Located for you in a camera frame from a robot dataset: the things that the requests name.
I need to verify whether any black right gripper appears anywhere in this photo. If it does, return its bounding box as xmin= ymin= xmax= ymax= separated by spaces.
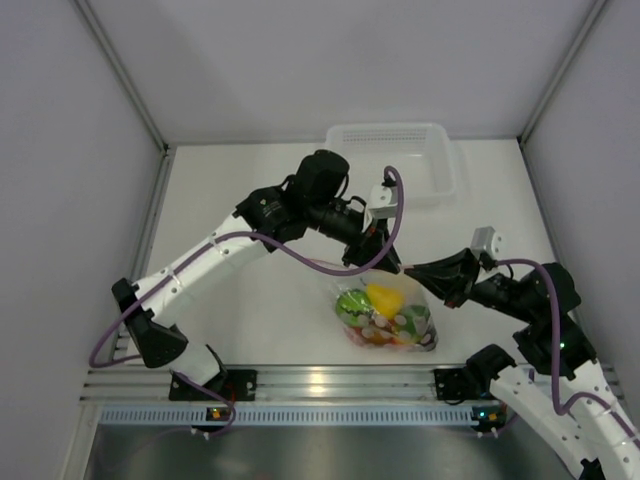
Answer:
xmin=405 ymin=247 xmax=537 ymax=322

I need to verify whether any yellow fake pepper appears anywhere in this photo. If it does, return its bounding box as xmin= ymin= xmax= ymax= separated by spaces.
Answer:
xmin=365 ymin=284 xmax=405 ymax=319

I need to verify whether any white plastic basket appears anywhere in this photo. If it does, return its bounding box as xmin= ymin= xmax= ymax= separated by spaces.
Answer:
xmin=324 ymin=123 xmax=458 ymax=209

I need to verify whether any white slotted cable duct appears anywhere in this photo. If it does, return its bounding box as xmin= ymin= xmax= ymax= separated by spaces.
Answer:
xmin=100 ymin=404 xmax=502 ymax=427

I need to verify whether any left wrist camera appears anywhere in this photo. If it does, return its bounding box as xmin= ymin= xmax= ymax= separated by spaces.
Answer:
xmin=363 ymin=184 xmax=398 ymax=229

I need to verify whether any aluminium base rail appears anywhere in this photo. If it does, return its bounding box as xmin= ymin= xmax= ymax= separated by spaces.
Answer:
xmin=80 ymin=365 xmax=437 ymax=403

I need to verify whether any clear zip top bag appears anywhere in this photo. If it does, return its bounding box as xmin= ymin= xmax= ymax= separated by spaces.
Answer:
xmin=319 ymin=269 xmax=438 ymax=352

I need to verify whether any aluminium frame rail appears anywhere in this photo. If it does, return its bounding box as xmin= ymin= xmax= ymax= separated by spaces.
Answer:
xmin=71 ymin=0 xmax=169 ymax=154

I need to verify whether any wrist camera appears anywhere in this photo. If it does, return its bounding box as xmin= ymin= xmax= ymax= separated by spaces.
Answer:
xmin=363 ymin=184 xmax=398 ymax=229
xmin=470 ymin=226 xmax=505 ymax=260

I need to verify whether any green fake apple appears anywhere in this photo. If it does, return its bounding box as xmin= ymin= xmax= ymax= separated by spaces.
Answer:
xmin=334 ymin=289 xmax=372 ymax=323

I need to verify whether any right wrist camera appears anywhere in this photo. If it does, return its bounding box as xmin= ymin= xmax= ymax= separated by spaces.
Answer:
xmin=470 ymin=226 xmax=505 ymax=260

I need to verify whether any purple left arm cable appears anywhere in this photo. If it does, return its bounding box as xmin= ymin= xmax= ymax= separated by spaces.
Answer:
xmin=88 ymin=165 xmax=404 ymax=369

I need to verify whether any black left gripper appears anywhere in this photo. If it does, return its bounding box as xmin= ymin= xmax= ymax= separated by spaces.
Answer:
xmin=306 ymin=198 xmax=400 ymax=275

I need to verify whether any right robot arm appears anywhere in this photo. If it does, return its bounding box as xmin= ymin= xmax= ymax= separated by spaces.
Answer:
xmin=404 ymin=249 xmax=639 ymax=479

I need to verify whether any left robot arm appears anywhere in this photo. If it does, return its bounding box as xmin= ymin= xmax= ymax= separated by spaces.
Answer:
xmin=112 ymin=149 xmax=404 ymax=400

